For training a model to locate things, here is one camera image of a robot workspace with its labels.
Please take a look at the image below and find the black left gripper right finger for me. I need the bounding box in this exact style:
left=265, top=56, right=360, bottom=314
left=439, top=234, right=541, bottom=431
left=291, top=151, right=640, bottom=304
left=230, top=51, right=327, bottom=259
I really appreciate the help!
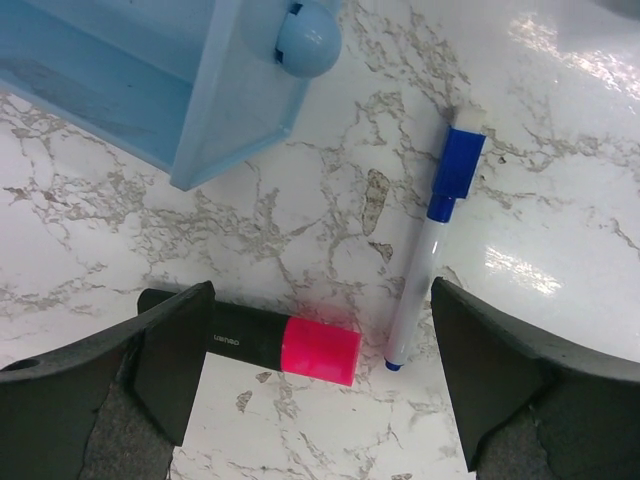
left=431, top=278, right=639, bottom=479

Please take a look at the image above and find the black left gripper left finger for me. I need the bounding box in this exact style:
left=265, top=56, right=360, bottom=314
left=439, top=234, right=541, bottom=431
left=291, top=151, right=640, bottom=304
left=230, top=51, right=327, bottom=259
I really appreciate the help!
left=1, top=282, right=215, bottom=479

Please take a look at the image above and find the black pink highlighter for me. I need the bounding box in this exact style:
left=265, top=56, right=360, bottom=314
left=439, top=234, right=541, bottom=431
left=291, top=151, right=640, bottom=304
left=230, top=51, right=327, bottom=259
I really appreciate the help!
left=137, top=287, right=363, bottom=389

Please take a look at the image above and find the white blue marker pen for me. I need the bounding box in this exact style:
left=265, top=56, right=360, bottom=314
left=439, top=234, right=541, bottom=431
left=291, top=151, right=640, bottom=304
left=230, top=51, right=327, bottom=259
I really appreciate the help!
left=384, top=106, right=486, bottom=372

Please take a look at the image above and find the light blue drawer bin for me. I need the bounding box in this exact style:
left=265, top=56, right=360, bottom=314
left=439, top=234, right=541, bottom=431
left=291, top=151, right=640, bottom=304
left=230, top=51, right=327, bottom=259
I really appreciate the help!
left=1, top=1, right=342, bottom=191

